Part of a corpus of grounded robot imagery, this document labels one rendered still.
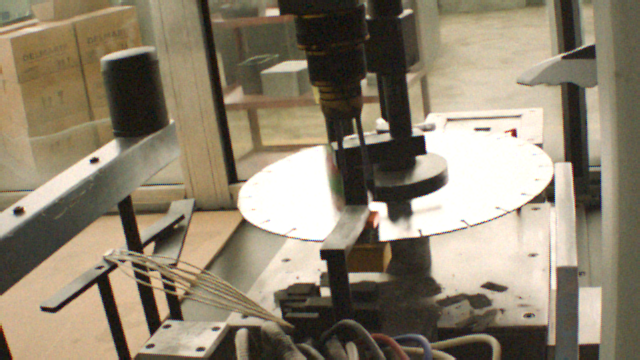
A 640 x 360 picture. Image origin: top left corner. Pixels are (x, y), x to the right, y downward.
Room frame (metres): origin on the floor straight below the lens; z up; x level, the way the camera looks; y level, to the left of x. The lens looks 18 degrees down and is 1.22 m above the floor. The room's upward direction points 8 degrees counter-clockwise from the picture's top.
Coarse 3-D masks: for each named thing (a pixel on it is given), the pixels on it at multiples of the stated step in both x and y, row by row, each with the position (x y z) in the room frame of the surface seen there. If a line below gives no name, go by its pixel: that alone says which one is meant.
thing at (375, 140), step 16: (384, 80) 0.70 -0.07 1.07; (400, 80) 0.70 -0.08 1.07; (384, 96) 0.71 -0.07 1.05; (400, 96) 0.69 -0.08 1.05; (400, 112) 0.69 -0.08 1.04; (400, 128) 0.69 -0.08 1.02; (336, 144) 0.70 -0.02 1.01; (352, 144) 0.70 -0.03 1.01; (368, 144) 0.69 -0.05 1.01; (384, 144) 0.69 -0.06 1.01; (400, 144) 0.69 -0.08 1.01; (416, 144) 0.69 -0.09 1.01; (336, 160) 0.69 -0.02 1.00; (352, 160) 0.69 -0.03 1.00; (384, 160) 0.69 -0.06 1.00; (352, 176) 0.69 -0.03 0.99; (352, 192) 0.69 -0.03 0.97
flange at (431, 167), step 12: (420, 156) 0.80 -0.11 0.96; (432, 156) 0.80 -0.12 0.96; (384, 168) 0.76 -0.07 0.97; (396, 168) 0.76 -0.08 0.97; (408, 168) 0.76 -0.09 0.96; (420, 168) 0.76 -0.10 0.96; (432, 168) 0.76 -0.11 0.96; (444, 168) 0.76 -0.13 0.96; (384, 180) 0.74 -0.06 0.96; (396, 180) 0.74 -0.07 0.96; (408, 180) 0.73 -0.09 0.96; (420, 180) 0.73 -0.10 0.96; (432, 180) 0.74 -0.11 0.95; (384, 192) 0.73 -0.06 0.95; (396, 192) 0.73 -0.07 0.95
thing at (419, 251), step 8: (408, 240) 0.75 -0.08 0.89; (416, 240) 0.75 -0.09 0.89; (424, 240) 0.76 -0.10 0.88; (392, 248) 0.76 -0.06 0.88; (400, 248) 0.75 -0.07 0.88; (408, 248) 0.75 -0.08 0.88; (416, 248) 0.75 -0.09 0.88; (424, 248) 0.76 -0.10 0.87; (392, 256) 0.76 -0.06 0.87; (400, 256) 0.75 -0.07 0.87; (408, 256) 0.75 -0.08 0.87; (416, 256) 0.75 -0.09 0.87; (424, 256) 0.76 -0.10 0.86; (432, 256) 0.77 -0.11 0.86; (392, 264) 0.76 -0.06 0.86; (400, 264) 0.75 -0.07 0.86; (408, 264) 0.75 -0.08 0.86; (416, 264) 0.75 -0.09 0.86; (424, 264) 0.76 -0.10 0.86; (384, 272) 0.77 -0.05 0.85; (392, 272) 0.76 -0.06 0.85; (400, 272) 0.75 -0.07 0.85; (408, 272) 0.75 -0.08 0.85
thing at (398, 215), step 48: (432, 144) 0.87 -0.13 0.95; (480, 144) 0.85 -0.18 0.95; (528, 144) 0.82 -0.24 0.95; (240, 192) 0.80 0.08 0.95; (288, 192) 0.78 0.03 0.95; (336, 192) 0.76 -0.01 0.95; (432, 192) 0.72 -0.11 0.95; (480, 192) 0.70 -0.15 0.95; (528, 192) 0.68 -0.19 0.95; (384, 240) 0.62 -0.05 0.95
